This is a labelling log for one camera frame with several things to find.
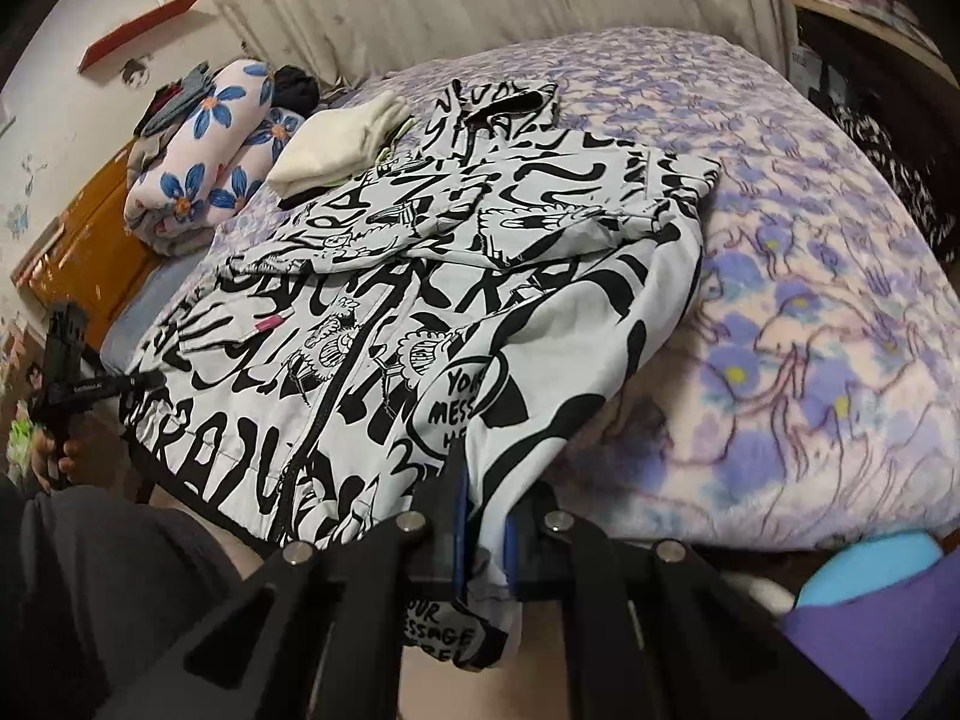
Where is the rolled blue flower quilt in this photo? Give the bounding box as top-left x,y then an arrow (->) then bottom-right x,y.
124,60 -> 308,257

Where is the person's leg in dark pants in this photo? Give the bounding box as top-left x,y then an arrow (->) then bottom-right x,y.
0,480 -> 242,720

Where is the white curtain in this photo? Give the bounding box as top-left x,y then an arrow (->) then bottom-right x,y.
187,0 -> 797,85

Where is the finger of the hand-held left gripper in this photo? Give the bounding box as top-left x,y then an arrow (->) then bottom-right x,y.
97,366 -> 164,395

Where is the purple floral blanket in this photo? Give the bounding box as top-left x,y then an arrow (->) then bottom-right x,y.
97,26 -> 960,550

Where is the orange wooden cabinet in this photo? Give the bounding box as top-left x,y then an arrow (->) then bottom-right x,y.
15,142 -> 163,325

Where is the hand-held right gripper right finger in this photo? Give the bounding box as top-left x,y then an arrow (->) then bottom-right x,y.
502,484 -> 872,720

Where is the grey clothes pile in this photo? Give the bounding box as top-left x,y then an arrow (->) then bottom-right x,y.
135,64 -> 216,140

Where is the red wall shelf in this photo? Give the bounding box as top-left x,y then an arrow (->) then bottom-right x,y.
79,0 -> 208,76

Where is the person's left hand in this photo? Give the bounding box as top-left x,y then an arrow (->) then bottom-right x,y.
28,431 -> 80,497

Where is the black white patterned cloth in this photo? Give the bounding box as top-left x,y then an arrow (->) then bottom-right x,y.
831,101 -> 960,257

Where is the purple cloth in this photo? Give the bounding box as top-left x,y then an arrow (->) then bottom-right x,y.
780,562 -> 960,720

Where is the white black printed jacket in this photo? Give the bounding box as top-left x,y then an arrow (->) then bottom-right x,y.
120,79 -> 722,670

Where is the wooden shelf unit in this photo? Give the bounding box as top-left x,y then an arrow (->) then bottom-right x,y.
780,0 -> 960,95

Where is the cyan cushion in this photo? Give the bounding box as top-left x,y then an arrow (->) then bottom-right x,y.
795,529 -> 943,614

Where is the folded cream cloth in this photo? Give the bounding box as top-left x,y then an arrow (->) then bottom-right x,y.
266,90 -> 415,197

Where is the black cloth bundle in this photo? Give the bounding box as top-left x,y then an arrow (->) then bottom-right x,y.
271,66 -> 323,118

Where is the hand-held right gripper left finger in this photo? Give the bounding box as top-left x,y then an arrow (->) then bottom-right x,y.
105,456 -> 471,720

